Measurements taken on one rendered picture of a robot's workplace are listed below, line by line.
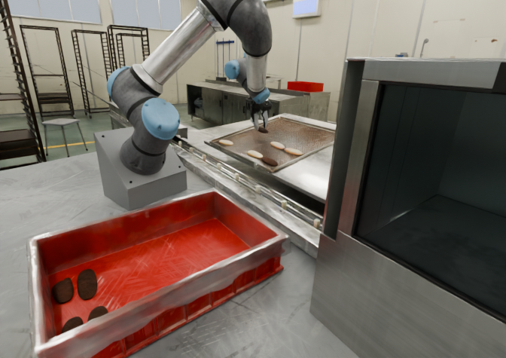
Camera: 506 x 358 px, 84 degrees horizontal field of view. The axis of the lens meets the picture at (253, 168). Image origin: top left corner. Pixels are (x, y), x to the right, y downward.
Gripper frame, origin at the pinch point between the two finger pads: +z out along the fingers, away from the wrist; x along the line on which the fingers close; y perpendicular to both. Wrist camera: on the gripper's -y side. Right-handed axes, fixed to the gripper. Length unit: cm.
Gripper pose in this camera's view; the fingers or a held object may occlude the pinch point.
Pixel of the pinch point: (261, 127)
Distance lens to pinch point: 140.7
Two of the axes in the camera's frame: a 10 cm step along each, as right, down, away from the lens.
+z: 1.1, 8.9, 4.5
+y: -4.7, -3.5, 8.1
